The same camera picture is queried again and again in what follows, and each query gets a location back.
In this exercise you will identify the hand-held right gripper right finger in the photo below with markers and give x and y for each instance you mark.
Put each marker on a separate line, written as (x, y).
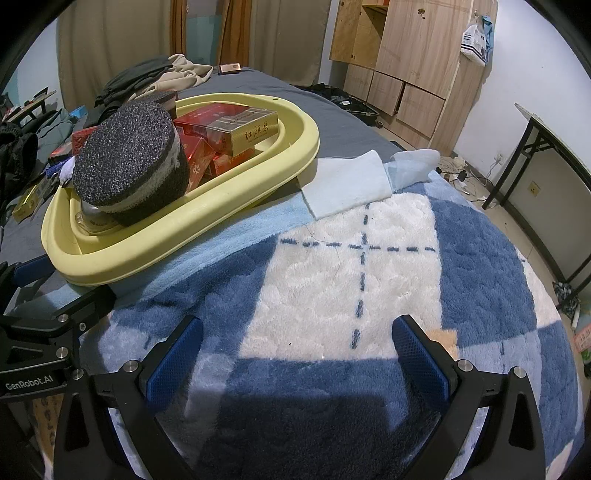
(418, 360)

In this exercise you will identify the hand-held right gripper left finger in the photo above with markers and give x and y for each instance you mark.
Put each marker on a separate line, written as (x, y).
(173, 364)

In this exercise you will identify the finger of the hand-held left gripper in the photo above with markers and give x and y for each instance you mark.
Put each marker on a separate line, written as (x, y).
(30, 272)
(87, 304)

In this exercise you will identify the yellow plastic basin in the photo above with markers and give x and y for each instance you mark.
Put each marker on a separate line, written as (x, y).
(258, 184)

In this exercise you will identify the dark red carton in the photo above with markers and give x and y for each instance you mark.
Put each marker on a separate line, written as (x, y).
(207, 115)

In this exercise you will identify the red box gold side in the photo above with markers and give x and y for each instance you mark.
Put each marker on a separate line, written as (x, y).
(244, 131)

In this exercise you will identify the gold cigarette box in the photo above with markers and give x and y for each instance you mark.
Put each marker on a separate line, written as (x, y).
(28, 203)

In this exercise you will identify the blue checked fleece blanket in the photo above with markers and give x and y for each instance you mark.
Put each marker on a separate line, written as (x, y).
(369, 286)

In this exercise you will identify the dark box orange print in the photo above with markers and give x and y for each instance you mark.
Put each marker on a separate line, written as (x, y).
(62, 152)

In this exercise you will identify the dark jacket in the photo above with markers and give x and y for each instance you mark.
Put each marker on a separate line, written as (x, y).
(18, 145)

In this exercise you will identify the red flat box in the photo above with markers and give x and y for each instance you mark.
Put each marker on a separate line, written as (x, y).
(85, 136)

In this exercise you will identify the light blue towel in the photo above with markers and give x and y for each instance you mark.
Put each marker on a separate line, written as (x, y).
(344, 184)

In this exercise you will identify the pale blue cloth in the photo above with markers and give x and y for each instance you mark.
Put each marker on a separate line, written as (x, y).
(413, 166)

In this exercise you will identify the dark green clothing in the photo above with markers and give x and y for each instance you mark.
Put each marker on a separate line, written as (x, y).
(134, 81)

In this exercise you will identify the beige curtain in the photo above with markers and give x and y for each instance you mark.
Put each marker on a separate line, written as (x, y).
(115, 41)

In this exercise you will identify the black folding table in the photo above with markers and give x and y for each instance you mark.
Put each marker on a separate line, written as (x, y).
(554, 152)

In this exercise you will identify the beige clothing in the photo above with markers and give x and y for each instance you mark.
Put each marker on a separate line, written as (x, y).
(184, 74)

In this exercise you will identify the grey bed sheet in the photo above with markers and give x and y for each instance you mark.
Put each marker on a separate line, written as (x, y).
(332, 124)

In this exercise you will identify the black open suitcase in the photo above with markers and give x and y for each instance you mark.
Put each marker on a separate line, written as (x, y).
(344, 100)

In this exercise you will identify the copper coloured small box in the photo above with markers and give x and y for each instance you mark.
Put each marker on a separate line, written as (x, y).
(229, 68)

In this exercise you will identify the orange curtain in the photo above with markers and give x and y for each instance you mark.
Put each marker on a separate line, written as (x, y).
(231, 32)

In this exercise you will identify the wooden wardrobe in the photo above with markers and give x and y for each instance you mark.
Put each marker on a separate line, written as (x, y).
(415, 50)

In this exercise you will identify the white hanging bag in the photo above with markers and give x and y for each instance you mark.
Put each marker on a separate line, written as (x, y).
(475, 41)

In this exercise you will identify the wall socket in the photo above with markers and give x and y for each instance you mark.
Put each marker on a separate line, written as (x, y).
(534, 188)

